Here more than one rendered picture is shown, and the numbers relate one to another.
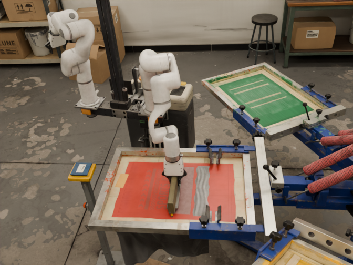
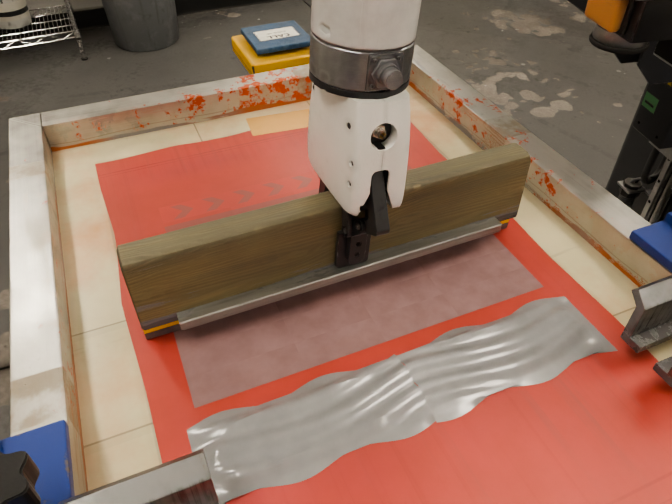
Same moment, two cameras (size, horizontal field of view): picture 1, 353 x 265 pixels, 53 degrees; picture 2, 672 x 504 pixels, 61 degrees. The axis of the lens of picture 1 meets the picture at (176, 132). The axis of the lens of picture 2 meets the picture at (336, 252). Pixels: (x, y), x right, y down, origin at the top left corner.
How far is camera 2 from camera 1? 152 cm
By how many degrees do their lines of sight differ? 44
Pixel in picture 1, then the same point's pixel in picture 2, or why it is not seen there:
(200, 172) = (530, 326)
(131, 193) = (237, 163)
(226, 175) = (628, 475)
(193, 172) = (503, 295)
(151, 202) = not seen: hidden behind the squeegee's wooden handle
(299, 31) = not seen: outside the picture
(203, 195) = (365, 415)
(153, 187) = not seen: hidden behind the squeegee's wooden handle
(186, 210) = (215, 378)
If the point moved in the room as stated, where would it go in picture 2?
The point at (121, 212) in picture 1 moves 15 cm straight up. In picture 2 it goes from (127, 175) to (91, 55)
